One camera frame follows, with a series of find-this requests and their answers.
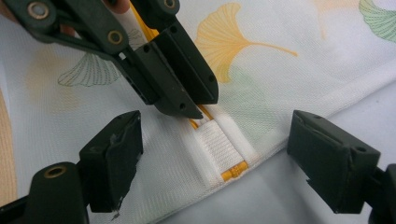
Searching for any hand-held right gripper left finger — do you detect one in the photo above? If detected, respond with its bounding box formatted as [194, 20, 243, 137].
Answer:
[78, 109, 145, 215]

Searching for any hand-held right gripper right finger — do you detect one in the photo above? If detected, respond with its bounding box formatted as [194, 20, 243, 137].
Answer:
[286, 109, 382, 215]

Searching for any white leaf-print garment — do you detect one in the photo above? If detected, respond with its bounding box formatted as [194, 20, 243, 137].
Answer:
[0, 0, 396, 224]

